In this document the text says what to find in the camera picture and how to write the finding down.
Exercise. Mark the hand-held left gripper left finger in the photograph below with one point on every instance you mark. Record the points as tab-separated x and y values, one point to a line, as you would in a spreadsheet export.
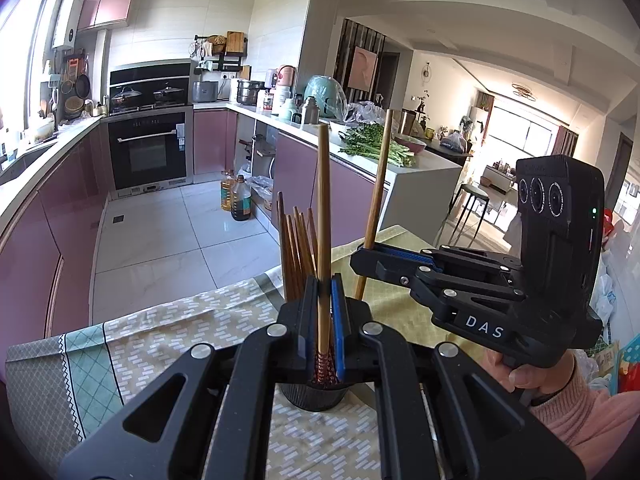
307	320

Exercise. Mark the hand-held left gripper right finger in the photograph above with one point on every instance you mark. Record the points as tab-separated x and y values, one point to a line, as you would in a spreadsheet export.
341	330

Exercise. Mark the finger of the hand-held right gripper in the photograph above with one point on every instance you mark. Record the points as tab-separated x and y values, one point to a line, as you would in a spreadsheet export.
405	255
380	270

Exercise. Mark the bundle of chopsticks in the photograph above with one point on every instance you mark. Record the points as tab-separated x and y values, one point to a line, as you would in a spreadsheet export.
295	260

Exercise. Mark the wooden chopstick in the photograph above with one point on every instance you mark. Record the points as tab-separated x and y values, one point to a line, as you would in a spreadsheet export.
377	185
323	210

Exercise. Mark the black mesh utensil holder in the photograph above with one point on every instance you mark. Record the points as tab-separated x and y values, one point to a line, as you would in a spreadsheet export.
310	400

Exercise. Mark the person's right forearm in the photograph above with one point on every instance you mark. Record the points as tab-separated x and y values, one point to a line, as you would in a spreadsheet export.
595	420

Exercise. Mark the person's right hand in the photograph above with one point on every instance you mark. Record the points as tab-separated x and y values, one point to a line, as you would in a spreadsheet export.
535	380

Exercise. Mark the white plastic bags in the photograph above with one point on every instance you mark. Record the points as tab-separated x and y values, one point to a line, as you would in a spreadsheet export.
615	270

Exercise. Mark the pink peninsula base cabinet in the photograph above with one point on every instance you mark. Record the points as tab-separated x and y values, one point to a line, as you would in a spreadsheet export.
425	195

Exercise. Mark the metal stool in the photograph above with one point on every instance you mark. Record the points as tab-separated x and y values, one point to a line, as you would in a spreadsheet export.
470	195

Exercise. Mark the dark door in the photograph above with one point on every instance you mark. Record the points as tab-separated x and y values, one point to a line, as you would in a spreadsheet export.
626	165

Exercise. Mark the pink bowl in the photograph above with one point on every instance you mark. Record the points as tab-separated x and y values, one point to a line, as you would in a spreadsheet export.
411	144

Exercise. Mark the living room window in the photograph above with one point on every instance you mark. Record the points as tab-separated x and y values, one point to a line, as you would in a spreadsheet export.
525	132

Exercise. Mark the green leafy vegetables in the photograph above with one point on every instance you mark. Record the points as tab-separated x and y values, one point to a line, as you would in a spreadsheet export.
365	145

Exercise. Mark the dark plastic bag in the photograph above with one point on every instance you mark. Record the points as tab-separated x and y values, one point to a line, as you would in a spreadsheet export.
454	141

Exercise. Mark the crumpled plastic bag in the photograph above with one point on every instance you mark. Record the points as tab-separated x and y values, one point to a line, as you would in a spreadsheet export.
260	192

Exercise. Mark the dark oil bottle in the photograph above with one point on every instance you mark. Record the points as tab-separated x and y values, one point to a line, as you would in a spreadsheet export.
241	200

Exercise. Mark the clear plastic bag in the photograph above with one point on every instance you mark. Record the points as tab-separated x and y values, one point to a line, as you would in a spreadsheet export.
365	112

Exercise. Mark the yellow oil bottle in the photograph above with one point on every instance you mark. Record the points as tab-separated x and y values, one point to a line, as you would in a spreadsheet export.
226	192

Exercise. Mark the printed tablecloth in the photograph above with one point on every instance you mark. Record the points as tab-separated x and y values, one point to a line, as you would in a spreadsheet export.
150	340

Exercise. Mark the steel thermos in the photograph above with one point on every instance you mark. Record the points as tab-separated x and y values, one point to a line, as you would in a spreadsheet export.
308	111

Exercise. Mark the mint air fryer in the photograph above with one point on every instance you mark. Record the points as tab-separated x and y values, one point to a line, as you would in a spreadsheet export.
322	95

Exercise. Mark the framed picture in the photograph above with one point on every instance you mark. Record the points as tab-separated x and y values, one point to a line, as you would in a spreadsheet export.
362	67

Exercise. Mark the white kitchen appliance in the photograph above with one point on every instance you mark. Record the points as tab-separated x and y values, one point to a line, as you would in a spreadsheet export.
281	99

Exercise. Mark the narrow pink base cabinet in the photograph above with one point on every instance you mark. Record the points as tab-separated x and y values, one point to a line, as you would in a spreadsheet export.
210	140

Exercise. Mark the pink kettle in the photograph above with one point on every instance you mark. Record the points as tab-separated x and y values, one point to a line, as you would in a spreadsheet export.
286	76

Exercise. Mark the steel stockpot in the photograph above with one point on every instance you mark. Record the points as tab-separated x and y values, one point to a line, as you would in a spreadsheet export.
250	92

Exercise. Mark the black built-in oven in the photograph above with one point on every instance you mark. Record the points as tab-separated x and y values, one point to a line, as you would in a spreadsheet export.
150	150

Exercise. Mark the black pot with lid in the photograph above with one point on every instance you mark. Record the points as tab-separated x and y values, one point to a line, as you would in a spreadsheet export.
126	99
169	95

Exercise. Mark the wooden cutting board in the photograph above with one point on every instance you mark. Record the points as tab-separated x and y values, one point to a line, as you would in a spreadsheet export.
235	41

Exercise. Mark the pink base cabinet with sink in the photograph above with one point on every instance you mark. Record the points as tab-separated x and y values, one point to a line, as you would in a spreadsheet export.
50	220

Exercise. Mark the black range hood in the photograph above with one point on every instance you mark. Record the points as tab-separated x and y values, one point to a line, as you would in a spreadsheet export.
150	72

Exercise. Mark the hanging frying pans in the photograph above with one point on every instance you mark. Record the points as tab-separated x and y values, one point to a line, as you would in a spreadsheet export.
76	82

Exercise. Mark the white vent pipe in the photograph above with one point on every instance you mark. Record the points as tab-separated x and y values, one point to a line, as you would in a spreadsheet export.
101	49

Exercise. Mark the pink upper cabinet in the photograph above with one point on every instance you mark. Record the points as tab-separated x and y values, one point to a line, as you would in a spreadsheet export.
107	0

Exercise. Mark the white water heater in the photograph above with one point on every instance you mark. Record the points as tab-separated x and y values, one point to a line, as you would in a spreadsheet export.
67	20

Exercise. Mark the kitchen window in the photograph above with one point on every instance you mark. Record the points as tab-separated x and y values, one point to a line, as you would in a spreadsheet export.
20	35

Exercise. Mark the wall clock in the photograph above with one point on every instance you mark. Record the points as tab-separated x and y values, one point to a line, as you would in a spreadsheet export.
426	72

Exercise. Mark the striped wall panel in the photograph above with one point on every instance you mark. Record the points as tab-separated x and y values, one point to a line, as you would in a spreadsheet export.
345	40

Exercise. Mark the black wall rack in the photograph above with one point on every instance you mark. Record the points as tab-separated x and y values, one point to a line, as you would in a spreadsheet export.
222	60

